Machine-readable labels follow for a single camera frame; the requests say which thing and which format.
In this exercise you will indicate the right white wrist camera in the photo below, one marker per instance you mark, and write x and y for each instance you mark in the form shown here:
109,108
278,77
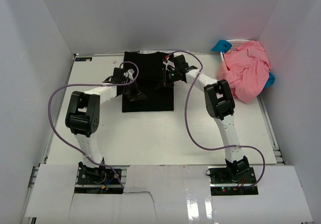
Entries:
168,64

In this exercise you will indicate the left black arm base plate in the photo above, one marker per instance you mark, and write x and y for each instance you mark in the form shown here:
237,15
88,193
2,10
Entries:
97,180

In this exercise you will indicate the black label sticker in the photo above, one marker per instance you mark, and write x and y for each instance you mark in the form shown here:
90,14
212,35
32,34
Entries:
83,59

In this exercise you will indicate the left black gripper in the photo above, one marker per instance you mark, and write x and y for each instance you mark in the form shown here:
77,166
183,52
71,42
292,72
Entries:
137,95

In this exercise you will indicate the printed paper at back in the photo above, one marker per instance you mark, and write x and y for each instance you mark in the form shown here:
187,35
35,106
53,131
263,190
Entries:
163,51

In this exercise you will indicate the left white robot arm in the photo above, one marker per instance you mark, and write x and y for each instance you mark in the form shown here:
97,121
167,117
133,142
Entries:
83,113

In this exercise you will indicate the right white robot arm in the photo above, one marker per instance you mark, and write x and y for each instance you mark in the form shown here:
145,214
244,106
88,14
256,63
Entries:
219,105

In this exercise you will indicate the black t shirt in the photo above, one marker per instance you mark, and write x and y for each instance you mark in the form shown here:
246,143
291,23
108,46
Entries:
150,73

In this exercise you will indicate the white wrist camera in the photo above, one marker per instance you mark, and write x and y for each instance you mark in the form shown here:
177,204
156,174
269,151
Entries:
168,64
129,74

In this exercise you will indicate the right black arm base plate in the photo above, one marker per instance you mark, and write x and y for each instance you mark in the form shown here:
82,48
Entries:
224,183

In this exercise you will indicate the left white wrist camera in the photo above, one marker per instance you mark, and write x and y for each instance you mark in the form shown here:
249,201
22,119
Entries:
129,74

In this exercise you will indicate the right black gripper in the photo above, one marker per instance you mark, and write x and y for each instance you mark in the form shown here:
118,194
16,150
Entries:
162,86

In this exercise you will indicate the blue t shirt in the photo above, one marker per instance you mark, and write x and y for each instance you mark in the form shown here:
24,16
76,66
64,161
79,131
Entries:
222,46

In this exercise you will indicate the white perforated laundry basket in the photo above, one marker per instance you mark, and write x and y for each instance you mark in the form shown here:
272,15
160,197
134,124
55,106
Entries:
235,43

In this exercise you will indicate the pink t shirt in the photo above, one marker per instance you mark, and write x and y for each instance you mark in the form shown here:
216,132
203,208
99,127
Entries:
246,69

